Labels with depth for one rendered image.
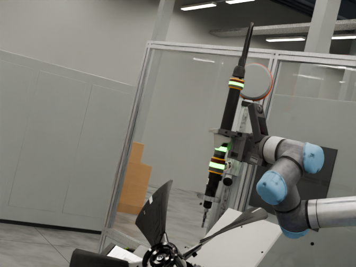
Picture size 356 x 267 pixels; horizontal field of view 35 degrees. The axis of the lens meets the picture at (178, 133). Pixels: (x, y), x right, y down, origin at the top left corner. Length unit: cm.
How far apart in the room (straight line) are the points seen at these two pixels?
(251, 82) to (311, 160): 97
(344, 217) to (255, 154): 30
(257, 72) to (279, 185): 103
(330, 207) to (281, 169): 16
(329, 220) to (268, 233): 58
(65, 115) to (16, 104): 62
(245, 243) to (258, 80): 71
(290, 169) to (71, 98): 590
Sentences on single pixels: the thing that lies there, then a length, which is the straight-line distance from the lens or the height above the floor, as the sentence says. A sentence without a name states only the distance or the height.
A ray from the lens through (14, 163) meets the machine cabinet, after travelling 709.
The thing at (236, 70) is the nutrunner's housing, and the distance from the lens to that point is 165.
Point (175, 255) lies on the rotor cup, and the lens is 170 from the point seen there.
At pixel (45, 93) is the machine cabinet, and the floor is 167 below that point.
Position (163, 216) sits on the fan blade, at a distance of 187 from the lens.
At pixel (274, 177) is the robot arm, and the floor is 155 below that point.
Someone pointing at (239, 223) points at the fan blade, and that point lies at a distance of 173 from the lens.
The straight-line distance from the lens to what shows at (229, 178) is 223.
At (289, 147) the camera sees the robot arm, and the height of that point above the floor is 163.
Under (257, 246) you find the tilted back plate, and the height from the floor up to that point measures 128.
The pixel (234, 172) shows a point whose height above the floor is 150.
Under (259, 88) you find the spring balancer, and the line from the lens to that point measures 235.
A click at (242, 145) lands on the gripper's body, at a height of 161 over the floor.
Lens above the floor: 161
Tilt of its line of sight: level
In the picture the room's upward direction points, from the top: 13 degrees clockwise
